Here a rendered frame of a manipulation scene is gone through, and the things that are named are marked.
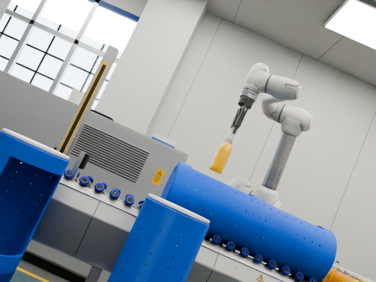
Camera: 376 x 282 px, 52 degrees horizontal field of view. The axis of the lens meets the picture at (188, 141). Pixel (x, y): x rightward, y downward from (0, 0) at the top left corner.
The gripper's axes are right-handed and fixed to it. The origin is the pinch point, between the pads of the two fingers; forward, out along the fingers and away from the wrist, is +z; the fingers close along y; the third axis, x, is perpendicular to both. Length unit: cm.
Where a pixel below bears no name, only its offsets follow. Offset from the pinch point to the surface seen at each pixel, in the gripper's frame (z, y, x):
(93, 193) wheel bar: 55, 10, -50
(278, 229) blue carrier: 35, 13, 36
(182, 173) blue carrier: 30.0, 11.0, -16.4
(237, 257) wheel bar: 55, 10, 24
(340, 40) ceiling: -200, -198, 110
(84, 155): 41, 4, -61
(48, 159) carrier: 49, 41, -68
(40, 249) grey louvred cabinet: 127, -171, -81
